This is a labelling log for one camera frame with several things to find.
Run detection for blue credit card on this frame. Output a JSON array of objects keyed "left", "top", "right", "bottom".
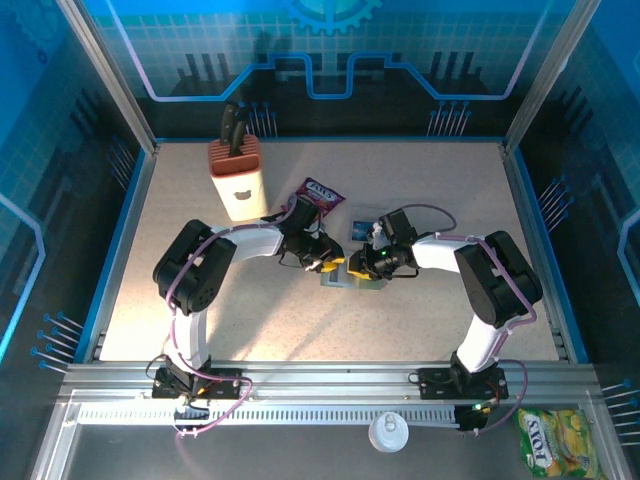
[{"left": 350, "top": 218, "right": 375, "bottom": 243}]

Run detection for clear plastic tray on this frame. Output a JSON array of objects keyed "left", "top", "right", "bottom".
[{"left": 347, "top": 201, "right": 392, "bottom": 244}]

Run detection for purple Fox's candy bag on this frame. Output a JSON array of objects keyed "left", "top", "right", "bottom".
[{"left": 282, "top": 176, "right": 347, "bottom": 220}]

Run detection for white and orange knife block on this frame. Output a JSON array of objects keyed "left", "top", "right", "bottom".
[{"left": 207, "top": 133, "right": 270, "bottom": 223}]

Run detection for black electronics box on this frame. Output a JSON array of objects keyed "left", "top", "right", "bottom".
[{"left": 454, "top": 399, "right": 496, "bottom": 435}]

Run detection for yellow green Fox's candy bag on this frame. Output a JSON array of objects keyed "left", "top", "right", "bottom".
[{"left": 514, "top": 407, "right": 601, "bottom": 480}]

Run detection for aluminium cross rail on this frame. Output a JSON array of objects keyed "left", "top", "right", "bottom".
[{"left": 59, "top": 360, "right": 601, "bottom": 401}]

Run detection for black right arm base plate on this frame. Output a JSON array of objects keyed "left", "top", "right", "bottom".
[{"left": 417, "top": 367, "right": 510, "bottom": 401}]

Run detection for short black-handled knife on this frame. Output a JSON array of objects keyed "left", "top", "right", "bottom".
[{"left": 228, "top": 118, "right": 250, "bottom": 157}]

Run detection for aluminium side rail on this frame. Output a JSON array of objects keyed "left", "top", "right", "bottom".
[
  {"left": 74, "top": 139, "right": 161, "bottom": 364},
  {"left": 501, "top": 141, "right": 589, "bottom": 364}
]

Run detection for long black-handled knife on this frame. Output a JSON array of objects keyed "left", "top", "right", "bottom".
[{"left": 218, "top": 101, "right": 239, "bottom": 151}]

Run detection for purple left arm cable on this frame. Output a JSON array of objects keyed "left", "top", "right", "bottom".
[{"left": 164, "top": 193, "right": 304, "bottom": 440}]

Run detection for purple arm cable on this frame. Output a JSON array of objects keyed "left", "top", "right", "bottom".
[
  {"left": 399, "top": 202, "right": 539, "bottom": 436},
  {"left": 164, "top": 193, "right": 304, "bottom": 440}
]

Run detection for slotted grey cable duct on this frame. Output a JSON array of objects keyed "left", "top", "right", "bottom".
[{"left": 77, "top": 403, "right": 461, "bottom": 427}]

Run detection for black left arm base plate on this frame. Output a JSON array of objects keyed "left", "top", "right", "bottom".
[{"left": 151, "top": 367, "right": 251, "bottom": 401}]

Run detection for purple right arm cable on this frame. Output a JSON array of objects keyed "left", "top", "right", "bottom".
[{"left": 399, "top": 202, "right": 539, "bottom": 436}]

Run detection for aluminium frame post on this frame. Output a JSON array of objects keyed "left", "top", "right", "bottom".
[
  {"left": 53, "top": 0, "right": 161, "bottom": 155},
  {"left": 502, "top": 0, "right": 605, "bottom": 155}
]

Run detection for aluminium lower frame bar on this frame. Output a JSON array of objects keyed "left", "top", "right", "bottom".
[
  {"left": 29, "top": 397, "right": 84, "bottom": 480},
  {"left": 582, "top": 394, "right": 632, "bottom": 480}
]

